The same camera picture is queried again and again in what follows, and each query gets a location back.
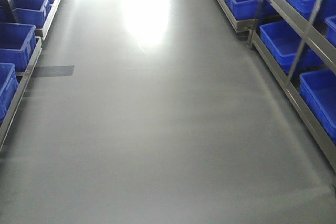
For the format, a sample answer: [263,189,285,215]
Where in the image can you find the right steel shelf rack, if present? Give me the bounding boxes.
[217,0,335,167]

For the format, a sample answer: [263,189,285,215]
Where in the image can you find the steel shelf rack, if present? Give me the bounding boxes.
[217,0,335,167]
[1,0,61,143]

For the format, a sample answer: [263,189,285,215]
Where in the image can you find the left steel shelf rack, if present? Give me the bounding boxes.
[1,0,61,143]

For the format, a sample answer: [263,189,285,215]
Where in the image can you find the blue bin right lower middle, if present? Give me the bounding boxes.
[260,20,323,73]

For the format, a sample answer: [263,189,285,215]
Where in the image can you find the blue bin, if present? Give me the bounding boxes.
[300,69,335,143]
[1,23,36,72]
[260,20,323,73]

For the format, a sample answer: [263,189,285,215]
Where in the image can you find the blue bin right lower near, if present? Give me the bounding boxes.
[300,69,335,143]

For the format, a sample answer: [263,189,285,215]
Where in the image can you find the blue bin left middle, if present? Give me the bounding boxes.
[1,23,36,72]

